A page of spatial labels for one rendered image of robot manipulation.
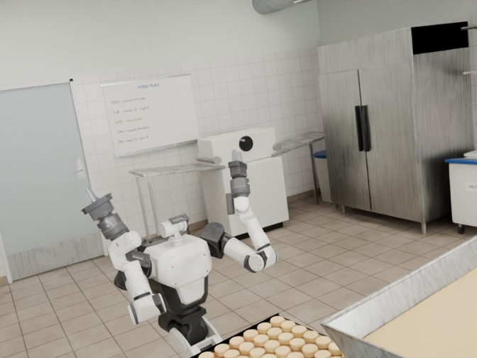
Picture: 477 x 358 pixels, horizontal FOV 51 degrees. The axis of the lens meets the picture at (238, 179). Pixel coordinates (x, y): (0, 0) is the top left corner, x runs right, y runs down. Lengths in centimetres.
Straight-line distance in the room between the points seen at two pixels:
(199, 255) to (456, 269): 123
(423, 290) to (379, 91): 426
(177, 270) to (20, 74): 403
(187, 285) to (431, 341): 139
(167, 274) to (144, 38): 435
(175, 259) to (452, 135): 389
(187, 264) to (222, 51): 465
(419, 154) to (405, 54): 97
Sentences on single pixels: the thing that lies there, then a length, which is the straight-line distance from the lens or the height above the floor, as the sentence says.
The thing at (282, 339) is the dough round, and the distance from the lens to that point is 174.
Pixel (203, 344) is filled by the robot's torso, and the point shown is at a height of 66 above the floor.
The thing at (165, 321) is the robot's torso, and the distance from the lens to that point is 245.
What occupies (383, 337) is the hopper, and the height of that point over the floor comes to 127.
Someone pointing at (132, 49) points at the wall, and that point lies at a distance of 611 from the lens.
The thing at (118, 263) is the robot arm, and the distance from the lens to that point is 196.
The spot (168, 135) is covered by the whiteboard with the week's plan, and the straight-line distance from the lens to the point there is 618.
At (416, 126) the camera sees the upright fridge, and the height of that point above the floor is 112.
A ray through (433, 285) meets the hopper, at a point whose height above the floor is 128.
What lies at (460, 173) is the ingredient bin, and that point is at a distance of 516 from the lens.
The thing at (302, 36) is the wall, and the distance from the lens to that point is 723.
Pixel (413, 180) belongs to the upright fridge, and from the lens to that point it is 521.
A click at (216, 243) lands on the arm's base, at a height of 107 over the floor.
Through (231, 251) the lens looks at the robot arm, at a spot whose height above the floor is 103.
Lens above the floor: 177
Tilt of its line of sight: 11 degrees down
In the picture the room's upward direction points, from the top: 8 degrees counter-clockwise
